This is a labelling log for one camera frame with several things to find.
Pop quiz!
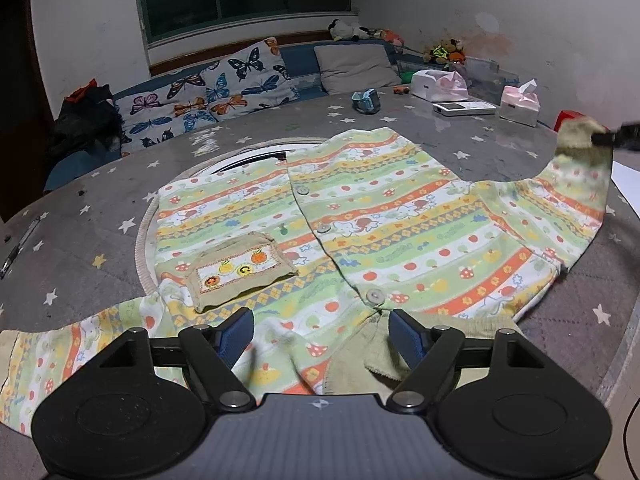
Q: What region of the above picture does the white paper sheet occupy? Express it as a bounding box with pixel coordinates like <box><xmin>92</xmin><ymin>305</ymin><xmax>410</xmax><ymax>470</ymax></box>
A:
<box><xmin>608</xmin><ymin>159</ymin><xmax>640</xmax><ymax>207</ymax></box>

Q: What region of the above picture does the pink tissue pack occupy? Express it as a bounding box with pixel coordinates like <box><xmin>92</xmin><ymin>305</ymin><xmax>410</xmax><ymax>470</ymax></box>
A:
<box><xmin>499</xmin><ymin>79</ymin><xmax>542</xmax><ymax>128</ymax></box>

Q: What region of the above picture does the clear plastic storage box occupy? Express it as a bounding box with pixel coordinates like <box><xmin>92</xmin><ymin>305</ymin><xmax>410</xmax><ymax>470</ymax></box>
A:
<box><xmin>449</xmin><ymin>56</ymin><xmax>502</xmax><ymax>92</ymax></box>

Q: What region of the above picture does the red object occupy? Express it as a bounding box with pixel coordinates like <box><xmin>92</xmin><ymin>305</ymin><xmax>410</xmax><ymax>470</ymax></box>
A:
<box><xmin>553</xmin><ymin>109</ymin><xmax>589</xmax><ymax>132</ymax></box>

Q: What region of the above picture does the thin cable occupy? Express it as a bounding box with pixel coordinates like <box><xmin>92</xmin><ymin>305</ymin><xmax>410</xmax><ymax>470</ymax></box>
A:
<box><xmin>622</xmin><ymin>399</ymin><xmax>640</xmax><ymax>467</ymax></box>

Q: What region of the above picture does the striped fruit-print child cardigan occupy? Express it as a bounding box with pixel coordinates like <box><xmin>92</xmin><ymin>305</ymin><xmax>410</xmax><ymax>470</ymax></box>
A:
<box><xmin>0</xmin><ymin>115</ymin><xmax>615</xmax><ymax>436</ymax></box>

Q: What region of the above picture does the black and white plush toy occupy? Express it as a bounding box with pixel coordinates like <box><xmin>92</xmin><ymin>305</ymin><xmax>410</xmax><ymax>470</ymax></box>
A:
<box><xmin>327</xmin><ymin>18</ymin><xmax>375</xmax><ymax>44</ymax></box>

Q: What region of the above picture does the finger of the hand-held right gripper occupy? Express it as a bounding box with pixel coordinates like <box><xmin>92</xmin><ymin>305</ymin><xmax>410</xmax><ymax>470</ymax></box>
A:
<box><xmin>590</xmin><ymin>120</ymin><xmax>640</xmax><ymax>153</ymax></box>

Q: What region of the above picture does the white tissue box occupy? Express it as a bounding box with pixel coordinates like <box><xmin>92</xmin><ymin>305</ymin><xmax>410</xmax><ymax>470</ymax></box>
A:
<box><xmin>410</xmin><ymin>68</ymin><xmax>470</xmax><ymax>103</ymax></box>

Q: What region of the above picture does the pen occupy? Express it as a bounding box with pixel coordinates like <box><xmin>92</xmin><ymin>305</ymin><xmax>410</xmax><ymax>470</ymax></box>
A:
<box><xmin>0</xmin><ymin>214</ymin><xmax>42</xmax><ymax>281</ymax></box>

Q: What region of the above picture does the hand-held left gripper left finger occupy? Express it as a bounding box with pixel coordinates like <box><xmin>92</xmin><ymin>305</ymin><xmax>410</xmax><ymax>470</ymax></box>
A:
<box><xmin>94</xmin><ymin>307</ymin><xmax>257</xmax><ymax>410</ymax></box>

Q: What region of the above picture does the grey pillow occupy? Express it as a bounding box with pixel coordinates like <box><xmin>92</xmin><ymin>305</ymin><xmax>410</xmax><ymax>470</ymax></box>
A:
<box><xmin>313</xmin><ymin>43</ymin><xmax>402</xmax><ymax>96</ymax></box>

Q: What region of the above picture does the blue bench sofa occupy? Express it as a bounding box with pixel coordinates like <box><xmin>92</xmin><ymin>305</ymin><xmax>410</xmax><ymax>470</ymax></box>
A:
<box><xmin>42</xmin><ymin>35</ymin><xmax>426</xmax><ymax>195</ymax></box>

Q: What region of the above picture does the dark bag with red item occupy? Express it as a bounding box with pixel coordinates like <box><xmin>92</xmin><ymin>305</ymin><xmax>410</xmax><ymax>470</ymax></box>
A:
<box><xmin>49</xmin><ymin>78</ymin><xmax>127</xmax><ymax>162</ymax></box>

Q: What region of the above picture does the pile of colourful plush toys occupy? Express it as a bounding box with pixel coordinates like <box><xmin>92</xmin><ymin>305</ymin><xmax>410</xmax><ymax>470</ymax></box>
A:
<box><xmin>423</xmin><ymin>38</ymin><xmax>469</xmax><ymax>66</ymax></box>

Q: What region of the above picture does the butterfly-print pillow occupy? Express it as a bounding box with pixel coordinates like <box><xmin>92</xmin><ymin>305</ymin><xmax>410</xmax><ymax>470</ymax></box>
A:
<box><xmin>114</xmin><ymin>36</ymin><xmax>302</xmax><ymax>158</ymax></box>

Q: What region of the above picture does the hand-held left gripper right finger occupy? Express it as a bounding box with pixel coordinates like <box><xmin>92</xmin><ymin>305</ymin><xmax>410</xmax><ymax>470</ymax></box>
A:
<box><xmin>387</xmin><ymin>308</ymin><xmax>552</xmax><ymax>410</ymax></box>

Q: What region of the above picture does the flat white device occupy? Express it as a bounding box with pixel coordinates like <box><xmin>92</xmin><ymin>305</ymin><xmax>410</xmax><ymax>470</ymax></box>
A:
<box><xmin>432</xmin><ymin>101</ymin><xmax>497</xmax><ymax>118</ymax></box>

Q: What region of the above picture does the grey star-print tablecloth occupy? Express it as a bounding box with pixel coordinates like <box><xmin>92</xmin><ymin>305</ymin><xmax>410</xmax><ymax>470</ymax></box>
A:
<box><xmin>0</xmin><ymin>84</ymin><xmax>640</xmax><ymax>463</ymax></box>

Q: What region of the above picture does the round white turntable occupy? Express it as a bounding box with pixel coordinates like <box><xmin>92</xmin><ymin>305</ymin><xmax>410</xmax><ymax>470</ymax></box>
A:
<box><xmin>135</xmin><ymin>135</ymin><xmax>323</xmax><ymax>295</ymax></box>

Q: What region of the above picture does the small blue object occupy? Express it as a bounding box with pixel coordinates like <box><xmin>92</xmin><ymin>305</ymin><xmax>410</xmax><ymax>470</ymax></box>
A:
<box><xmin>351</xmin><ymin>88</ymin><xmax>381</xmax><ymax>116</ymax></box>

